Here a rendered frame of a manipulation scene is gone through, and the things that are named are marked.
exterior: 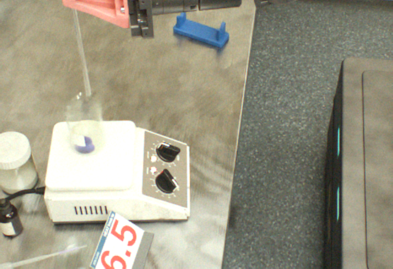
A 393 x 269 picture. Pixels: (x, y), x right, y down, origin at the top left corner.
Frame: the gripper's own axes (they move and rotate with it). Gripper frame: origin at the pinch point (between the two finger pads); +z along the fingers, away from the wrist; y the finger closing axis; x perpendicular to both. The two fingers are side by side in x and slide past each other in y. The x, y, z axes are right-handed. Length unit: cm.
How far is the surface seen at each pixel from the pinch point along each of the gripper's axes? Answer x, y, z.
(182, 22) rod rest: 32.7, -33.6, -15.8
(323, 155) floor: 109, -61, -58
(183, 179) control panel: 31.9, 3.1, -11.9
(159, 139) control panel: 29.6, -3.2, -9.0
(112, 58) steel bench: 34.5, -27.6, -2.7
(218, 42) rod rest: 33.5, -28.1, -21.7
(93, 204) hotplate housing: 29.9, 7.3, 1.2
